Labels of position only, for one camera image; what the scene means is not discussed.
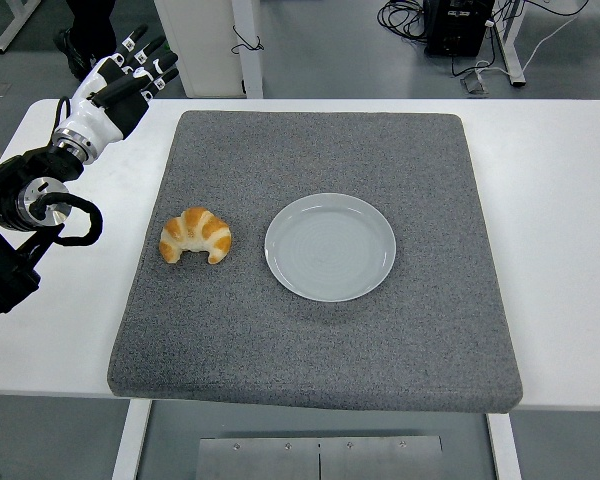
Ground grey round plate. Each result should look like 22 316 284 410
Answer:
264 192 398 303

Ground white table leg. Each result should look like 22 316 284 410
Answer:
485 412 524 480
111 399 154 480

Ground croissant bread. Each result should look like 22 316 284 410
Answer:
159 206 233 265

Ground black computer box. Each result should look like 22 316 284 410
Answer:
423 0 496 57

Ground person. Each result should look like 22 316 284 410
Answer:
53 0 119 84

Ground grey felt mat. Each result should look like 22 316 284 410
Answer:
104 109 525 415

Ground white cabinet panel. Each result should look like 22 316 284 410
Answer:
153 0 265 100

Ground clear plastic holder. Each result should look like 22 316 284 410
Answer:
459 68 489 96

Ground black cable bundle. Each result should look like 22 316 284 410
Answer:
377 0 427 41

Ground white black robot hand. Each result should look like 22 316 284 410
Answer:
54 24 181 151

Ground white desk leg with foot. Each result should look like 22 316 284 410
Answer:
0 0 42 55
494 0 527 87

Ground grey metal plate with screws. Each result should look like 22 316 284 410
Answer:
198 435 444 480

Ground black cable on cabinet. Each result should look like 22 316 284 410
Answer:
230 24 266 55

